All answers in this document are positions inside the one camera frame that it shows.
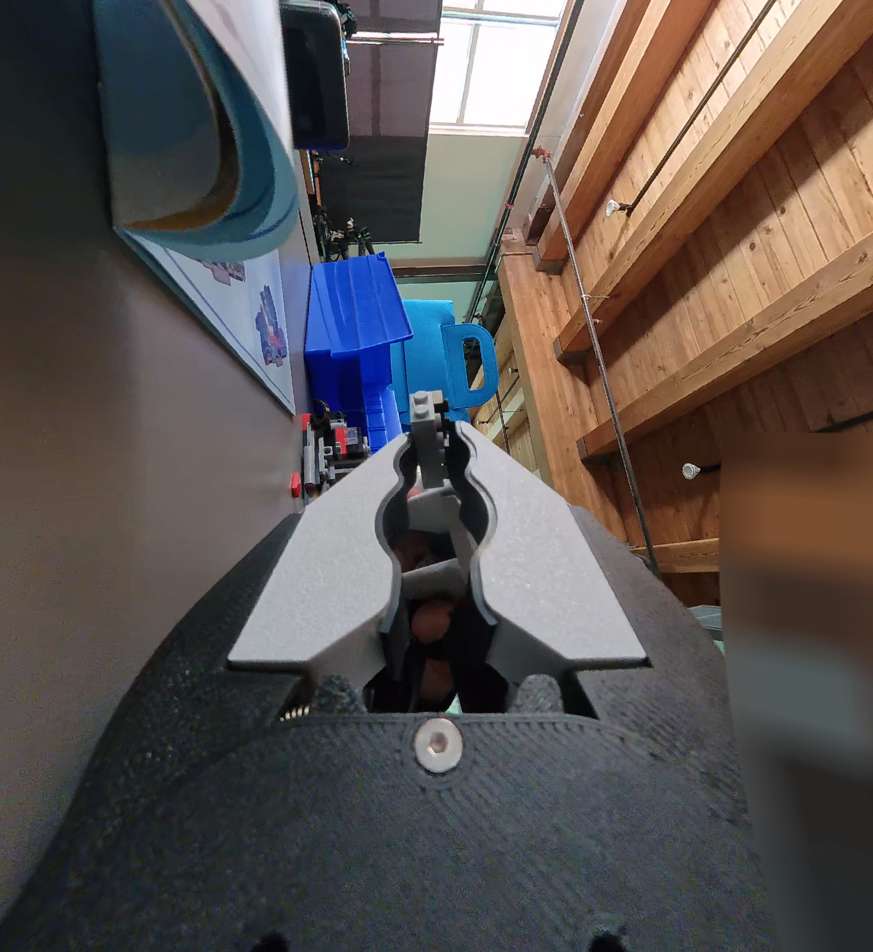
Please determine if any dark hanging panel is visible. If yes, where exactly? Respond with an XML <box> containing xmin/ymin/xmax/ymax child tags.
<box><xmin>316</xmin><ymin>0</ymin><xmax>443</xmax><ymax>245</ymax></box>

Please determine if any toy brick truck model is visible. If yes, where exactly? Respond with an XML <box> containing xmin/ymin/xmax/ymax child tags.
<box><xmin>299</xmin><ymin>402</ymin><xmax>372</xmax><ymax>493</ymax></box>

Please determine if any toy instruction booklet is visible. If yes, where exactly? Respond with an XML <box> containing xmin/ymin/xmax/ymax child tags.
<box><xmin>93</xmin><ymin>0</ymin><xmax>305</xmax><ymax>416</ymax></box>

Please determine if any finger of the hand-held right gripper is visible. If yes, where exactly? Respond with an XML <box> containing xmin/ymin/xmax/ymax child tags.
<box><xmin>399</xmin><ymin>558</ymin><xmax>475</xmax><ymax>602</ymax></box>
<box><xmin>405</xmin><ymin>487</ymin><xmax>482</xmax><ymax>574</ymax></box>

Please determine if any thin metal ceiling pipe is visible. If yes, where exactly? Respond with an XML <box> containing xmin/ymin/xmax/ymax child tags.
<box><xmin>539</xmin><ymin>147</ymin><xmax>662</xmax><ymax>577</ymax></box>

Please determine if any black rectangular device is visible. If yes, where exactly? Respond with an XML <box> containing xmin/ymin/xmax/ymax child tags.
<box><xmin>280</xmin><ymin>0</ymin><xmax>353</xmax><ymax>152</ymax></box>

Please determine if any black ceiling cable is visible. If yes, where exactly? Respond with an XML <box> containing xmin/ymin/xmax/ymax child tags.
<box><xmin>697</xmin><ymin>398</ymin><xmax>873</xmax><ymax>477</ymax></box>
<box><xmin>624</xmin><ymin>0</ymin><xmax>780</xmax><ymax>215</ymax></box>

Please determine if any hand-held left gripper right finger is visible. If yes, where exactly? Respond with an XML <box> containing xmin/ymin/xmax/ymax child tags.
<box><xmin>450</xmin><ymin>424</ymin><xmax>647</xmax><ymax>691</ymax></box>

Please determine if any grey toy brick assembly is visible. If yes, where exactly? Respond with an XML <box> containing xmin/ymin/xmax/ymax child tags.
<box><xmin>409</xmin><ymin>390</ymin><xmax>456</xmax><ymax>493</ymax></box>

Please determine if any silver air duct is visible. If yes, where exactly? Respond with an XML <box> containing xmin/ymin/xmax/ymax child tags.
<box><xmin>689</xmin><ymin>604</ymin><xmax>726</xmax><ymax>659</ymax></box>

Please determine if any person's right hand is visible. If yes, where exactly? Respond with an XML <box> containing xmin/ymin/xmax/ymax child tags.
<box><xmin>395</xmin><ymin>530</ymin><xmax>460</xmax><ymax>711</ymax></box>

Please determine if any light blue felt bag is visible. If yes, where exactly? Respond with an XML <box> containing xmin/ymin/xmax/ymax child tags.
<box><xmin>399</xmin><ymin>299</ymin><xmax>499</xmax><ymax>426</ymax></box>

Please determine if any blue plastic bin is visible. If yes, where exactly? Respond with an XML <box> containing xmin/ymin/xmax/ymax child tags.
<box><xmin>304</xmin><ymin>253</ymin><xmax>415</xmax><ymax>451</ymax></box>

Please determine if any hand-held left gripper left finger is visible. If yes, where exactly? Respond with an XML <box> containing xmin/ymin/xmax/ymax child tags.
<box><xmin>227</xmin><ymin>433</ymin><xmax>417</xmax><ymax>693</ymax></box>

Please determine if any brown desk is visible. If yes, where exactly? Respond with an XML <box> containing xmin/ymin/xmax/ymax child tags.
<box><xmin>0</xmin><ymin>0</ymin><xmax>318</xmax><ymax>952</ymax></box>

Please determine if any bright window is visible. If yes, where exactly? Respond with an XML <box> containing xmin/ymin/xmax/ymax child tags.
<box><xmin>429</xmin><ymin>0</ymin><xmax>565</xmax><ymax>133</ymax></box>

